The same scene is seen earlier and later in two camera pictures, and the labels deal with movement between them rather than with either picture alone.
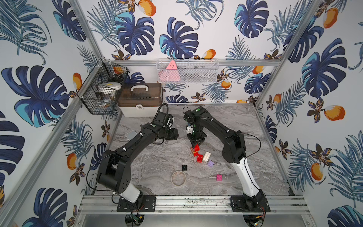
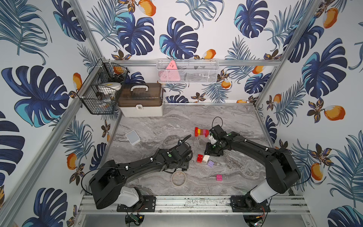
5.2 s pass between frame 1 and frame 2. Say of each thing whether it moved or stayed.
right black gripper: moved
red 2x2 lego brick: stayed
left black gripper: moved
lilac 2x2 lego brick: stayed
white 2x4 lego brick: stayed
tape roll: stayed
